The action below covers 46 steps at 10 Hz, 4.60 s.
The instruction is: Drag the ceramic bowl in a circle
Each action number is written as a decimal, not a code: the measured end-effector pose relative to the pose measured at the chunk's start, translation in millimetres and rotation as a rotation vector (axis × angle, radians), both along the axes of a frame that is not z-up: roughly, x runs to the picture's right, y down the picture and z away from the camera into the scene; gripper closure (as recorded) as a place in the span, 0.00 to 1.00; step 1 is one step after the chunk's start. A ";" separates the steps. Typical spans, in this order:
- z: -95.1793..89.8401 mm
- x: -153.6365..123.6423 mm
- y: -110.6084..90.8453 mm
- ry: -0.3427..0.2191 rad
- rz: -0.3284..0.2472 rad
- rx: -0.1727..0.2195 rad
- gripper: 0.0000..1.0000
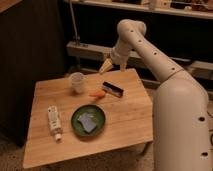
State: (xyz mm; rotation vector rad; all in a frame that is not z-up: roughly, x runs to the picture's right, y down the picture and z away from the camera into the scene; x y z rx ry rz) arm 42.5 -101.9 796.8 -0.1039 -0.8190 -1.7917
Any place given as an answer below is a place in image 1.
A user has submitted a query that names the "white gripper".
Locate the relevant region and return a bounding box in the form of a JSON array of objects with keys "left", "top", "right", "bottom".
[{"left": 99, "top": 47, "right": 129, "bottom": 74}]

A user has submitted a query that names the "green ceramic bowl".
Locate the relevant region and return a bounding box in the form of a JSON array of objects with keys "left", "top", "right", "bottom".
[{"left": 70, "top": 105, "right": 106, "bottom": 137}]

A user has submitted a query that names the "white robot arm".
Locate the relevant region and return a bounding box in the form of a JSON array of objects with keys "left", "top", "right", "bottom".
[{"left": 99, "top": 19, "right": 212, "bottom": 171}]

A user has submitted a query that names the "black rectangular box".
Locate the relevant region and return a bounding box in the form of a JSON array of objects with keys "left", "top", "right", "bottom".
[{"left": 102, "top": 82, "right": 124, "bottom": 98}]

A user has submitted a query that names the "orange carrot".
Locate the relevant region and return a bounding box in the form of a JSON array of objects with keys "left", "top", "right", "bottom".
[{"left": 89, "top": 90, "right": 106, "bottom": 98}]

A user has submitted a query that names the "translucent plastic cup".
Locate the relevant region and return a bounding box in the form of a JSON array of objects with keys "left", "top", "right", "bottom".
[{"left": 69, "top": 72, "right": 84, "bottom": 93}]

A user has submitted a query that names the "metal stand pole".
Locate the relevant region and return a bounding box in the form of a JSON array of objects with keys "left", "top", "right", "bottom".
[{"left": 69, "top": 0, "right": 87, "bottom": 47}]

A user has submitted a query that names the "blue grey sponge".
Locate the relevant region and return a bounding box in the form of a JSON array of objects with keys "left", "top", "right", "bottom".
[{"left": 78, "top": 113, "right": 96, "bottom": 133}]

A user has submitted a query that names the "upper wooden shelf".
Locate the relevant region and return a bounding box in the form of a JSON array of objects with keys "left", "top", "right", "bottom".
[{"left": 64, "top": 0, "right": 213, "bottom": 20}]

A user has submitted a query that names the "white tube bottle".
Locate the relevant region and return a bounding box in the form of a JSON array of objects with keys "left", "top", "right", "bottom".
[{"left": 48, "top": 106, "right": 62, "bottom": 142}]

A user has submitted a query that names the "long grey case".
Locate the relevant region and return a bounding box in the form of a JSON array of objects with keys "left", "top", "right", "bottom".
[{"left": 66, "top": 41, "right": 213, "bottom": 80}]

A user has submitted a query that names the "wooden folding table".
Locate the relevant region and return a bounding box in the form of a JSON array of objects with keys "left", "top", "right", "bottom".
[{"left": 23, "top": 69, "right": 153, "bottom": 168}]

